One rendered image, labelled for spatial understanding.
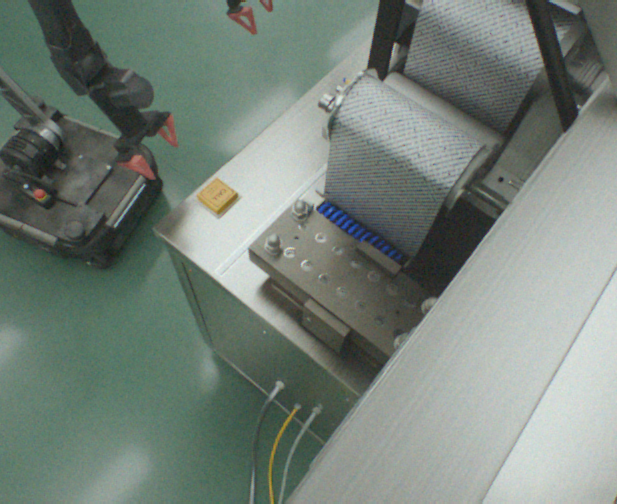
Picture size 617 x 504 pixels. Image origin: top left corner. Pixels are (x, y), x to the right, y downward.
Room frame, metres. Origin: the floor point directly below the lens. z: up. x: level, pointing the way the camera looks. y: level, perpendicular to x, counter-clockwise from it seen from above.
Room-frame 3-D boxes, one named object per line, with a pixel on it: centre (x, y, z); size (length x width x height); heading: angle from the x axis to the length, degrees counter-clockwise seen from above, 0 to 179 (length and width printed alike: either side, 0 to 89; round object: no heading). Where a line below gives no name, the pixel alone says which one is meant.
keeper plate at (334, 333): (0.36, -0.05, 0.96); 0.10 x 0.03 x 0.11; 56
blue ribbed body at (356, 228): (0.55, -0.11, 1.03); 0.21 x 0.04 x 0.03; 56
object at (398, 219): (0.57, -0.12, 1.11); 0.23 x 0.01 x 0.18; 56
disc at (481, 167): (0.54, -0.26, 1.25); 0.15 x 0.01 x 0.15; 146
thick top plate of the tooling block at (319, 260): (0.44, -0.09, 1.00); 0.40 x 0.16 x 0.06; 56
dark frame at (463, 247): (0.63, -0.21, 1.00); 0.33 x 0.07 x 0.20; 56
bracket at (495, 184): (0.52, -0.30, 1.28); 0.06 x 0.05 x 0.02; 56
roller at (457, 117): (0.71, -0.22, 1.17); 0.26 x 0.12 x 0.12; 56
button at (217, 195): (0.68, 0.23, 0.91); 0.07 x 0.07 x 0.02; 56
